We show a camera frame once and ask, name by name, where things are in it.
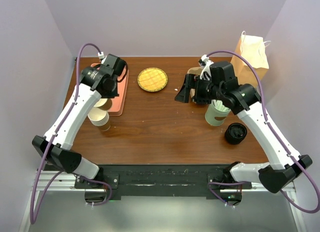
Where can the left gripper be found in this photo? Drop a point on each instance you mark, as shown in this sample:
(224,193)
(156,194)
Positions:
(111,95)

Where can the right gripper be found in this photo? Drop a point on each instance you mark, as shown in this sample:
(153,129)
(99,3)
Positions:
(192,81)

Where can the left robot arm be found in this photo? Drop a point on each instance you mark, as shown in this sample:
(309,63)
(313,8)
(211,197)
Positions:
(55,146)

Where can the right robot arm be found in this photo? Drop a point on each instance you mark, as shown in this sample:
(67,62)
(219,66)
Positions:
(284,162)

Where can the cream square plate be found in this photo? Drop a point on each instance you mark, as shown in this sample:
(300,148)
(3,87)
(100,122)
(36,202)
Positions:
(103,102)

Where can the pink rectangular tray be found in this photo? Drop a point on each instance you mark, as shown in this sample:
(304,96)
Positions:
(116,105)

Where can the cardboard cup carrier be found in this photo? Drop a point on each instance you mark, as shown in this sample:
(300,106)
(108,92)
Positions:
(195,71)

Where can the stack of paper cups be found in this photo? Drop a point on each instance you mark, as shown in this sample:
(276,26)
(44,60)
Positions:
(99,118)

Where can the green straw holder cup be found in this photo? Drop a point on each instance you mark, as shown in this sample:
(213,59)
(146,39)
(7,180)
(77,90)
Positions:
(214,117)

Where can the yellow woven coaster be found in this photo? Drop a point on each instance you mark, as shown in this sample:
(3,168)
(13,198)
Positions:
(152,79)

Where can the stack of black lids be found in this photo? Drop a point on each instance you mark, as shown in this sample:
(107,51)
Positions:
(235,133)

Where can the brown paper bag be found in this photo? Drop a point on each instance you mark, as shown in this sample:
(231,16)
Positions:
(253,49)

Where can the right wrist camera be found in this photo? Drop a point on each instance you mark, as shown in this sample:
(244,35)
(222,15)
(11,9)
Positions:
(205,63)

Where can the aluminium rail frame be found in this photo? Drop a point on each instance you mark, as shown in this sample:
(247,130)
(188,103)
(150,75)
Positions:
(97,191)

